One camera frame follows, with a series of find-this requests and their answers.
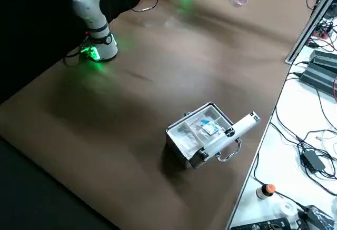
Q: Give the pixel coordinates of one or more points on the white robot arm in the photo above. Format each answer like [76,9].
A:
[88,9]

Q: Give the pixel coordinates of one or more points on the red plug connectors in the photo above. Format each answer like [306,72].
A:
[323,33]

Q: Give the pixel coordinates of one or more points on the black power supply brick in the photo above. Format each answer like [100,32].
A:
[318,78]
[325,59]

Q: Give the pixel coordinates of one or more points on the blue white packet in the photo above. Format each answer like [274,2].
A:
[209,128]

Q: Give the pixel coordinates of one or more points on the silver aluminium case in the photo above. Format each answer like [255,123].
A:
[177,149]

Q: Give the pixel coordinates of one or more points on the black power adapter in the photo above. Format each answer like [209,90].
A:
[313,160]

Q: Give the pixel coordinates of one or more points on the orange capped small bottle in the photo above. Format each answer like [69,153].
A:
[263,192]

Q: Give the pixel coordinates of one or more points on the white tape roll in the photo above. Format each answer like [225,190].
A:
[283,211]

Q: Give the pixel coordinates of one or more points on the black control panel device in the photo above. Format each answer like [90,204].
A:
[260,226]

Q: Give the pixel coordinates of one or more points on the black adapter blue label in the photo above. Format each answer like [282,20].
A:
[317,218]

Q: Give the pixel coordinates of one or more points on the aluminium frame post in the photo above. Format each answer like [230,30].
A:
[305,27]

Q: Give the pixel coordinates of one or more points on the aluminium table edge rail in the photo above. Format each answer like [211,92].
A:
[247,181]

